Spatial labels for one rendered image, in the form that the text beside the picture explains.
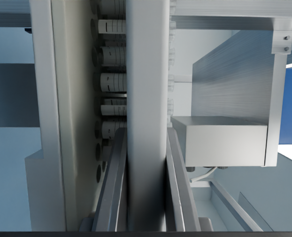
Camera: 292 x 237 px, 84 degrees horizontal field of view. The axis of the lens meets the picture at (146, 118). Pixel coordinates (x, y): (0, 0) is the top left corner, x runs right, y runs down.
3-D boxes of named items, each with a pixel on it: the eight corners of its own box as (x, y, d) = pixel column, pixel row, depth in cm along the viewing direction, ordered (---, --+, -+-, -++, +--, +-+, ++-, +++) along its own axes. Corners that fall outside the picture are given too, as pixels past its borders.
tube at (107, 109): (73, 97, 12) (171, 98, 13) (74, 114, 13) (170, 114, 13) (65, 97, 11) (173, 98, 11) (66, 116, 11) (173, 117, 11)
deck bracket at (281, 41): (272, 52, 36) (292, 53, 36) (274, 29, 35) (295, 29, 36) (270, 54, 37) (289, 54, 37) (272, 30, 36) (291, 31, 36)
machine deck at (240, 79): (260, 166, 40) (276, 166, 40) (275, 2, 36) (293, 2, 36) (188, 126, 101) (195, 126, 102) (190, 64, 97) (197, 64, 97)
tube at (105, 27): (69, 23, 12) (172, 26, 12) (70, 43, 12) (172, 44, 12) (60, 14, 10) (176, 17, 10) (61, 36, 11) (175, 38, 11)
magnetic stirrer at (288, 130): (268, 150, 43) (301, 150, 43) (275, 67, 40) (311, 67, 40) (228, 134, 62) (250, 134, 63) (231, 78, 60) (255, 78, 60)
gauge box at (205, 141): (184, 167, 40) (264, 167, 40) (186, 125, 38) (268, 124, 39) (169, 143, 61) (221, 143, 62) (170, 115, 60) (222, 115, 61)
